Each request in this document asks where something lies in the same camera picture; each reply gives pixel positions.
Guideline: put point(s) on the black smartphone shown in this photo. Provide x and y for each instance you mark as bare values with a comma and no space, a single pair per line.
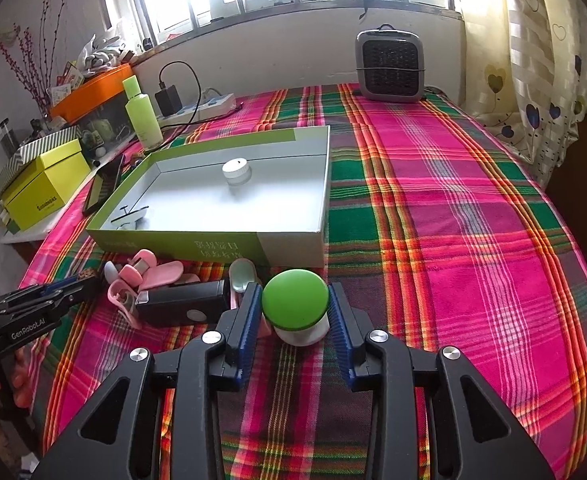
104,185

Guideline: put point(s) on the plaid blanket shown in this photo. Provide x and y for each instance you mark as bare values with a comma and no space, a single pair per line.
448,210

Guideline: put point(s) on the brown wooden cabinet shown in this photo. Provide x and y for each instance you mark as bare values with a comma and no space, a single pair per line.
573,200

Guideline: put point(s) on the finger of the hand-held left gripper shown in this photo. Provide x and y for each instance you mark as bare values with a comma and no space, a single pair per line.
58,289
63,302

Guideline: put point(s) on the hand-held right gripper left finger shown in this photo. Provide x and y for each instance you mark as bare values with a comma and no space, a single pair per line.
246,332

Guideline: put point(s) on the pink plastic clip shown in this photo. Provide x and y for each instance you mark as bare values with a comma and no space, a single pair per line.
121,300
138,265

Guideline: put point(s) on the grey space heater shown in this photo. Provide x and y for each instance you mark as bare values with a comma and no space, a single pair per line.
391,70

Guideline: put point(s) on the black cylinder clear cap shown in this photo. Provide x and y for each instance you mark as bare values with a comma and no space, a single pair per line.
173,302

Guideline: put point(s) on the pale blue plastic piece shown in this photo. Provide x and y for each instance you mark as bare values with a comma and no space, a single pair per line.
111,272

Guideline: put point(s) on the white plastic ball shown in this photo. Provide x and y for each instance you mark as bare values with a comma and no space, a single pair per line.
243,275

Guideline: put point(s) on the white plastic bag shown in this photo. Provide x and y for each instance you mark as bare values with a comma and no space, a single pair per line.
101,52

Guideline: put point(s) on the colourful printed packets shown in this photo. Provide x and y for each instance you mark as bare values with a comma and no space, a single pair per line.
66,82

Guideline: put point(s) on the person's left hand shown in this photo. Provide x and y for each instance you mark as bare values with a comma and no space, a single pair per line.
23,380

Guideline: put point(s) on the small white round cap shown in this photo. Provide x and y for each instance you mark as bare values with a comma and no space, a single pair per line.
236,170

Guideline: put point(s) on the dried branch decoration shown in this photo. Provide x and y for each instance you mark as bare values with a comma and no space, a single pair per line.
37,91

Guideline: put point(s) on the green capped white jar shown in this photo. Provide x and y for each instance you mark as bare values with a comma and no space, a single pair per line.
293,300

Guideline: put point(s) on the green plastic bottle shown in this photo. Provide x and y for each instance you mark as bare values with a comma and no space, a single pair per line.
143,115

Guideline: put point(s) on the orange lidded storage box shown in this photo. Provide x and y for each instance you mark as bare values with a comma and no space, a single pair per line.
88,95

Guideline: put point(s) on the cream patterned curtain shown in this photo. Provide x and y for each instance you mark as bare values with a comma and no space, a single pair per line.
538,60

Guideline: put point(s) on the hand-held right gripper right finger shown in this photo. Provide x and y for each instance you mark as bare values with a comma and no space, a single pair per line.
340,340

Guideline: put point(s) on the black charger plug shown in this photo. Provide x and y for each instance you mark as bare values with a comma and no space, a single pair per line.
168,100

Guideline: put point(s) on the striped cardboard box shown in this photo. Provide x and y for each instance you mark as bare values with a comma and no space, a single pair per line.
38,145

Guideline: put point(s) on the white power strip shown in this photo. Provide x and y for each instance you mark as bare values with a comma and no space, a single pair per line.
208,105

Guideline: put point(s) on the dark glass jar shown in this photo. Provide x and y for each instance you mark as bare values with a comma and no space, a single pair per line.
6,137

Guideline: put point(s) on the yellow-green cardboard box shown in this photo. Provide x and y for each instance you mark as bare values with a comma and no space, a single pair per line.
48,185

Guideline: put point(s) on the green white cardboard box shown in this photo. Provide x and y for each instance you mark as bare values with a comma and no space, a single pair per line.
223,205

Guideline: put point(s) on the black white boat-shaped dish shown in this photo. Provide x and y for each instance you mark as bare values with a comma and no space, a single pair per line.
128,218

